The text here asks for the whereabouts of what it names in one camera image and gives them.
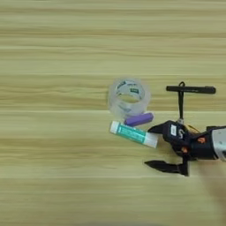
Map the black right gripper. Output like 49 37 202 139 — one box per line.
144 121 219 177

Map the green and white glue stick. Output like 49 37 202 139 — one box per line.
109 120 159 149

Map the purple rectangular eraser block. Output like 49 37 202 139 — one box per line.
124 112 154 128

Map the clear adhesive tape roll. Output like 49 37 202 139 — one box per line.
107 77 152 120

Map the yellow tape measure black strap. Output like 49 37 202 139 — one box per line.
177 81 201 135

